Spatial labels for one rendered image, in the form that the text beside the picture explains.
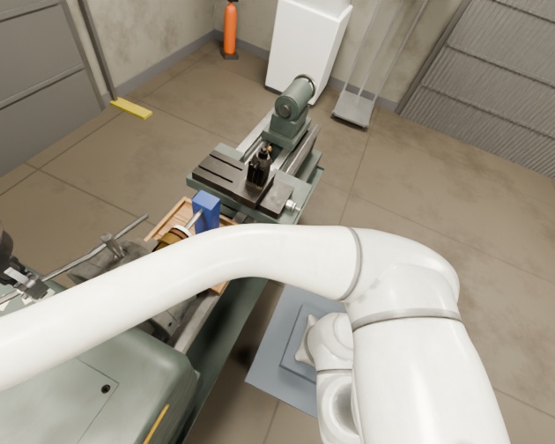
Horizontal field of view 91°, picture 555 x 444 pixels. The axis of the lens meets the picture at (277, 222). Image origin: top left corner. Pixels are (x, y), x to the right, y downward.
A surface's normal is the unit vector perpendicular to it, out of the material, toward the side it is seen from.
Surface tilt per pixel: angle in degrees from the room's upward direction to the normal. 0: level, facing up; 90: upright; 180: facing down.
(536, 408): 0
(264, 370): 0
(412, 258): 11
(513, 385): 0
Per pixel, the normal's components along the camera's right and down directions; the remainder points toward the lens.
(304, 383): 0.18, -0.55
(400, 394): -0.61, -0.42
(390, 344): -0.62, -0.58
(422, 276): 0.32, -0.65
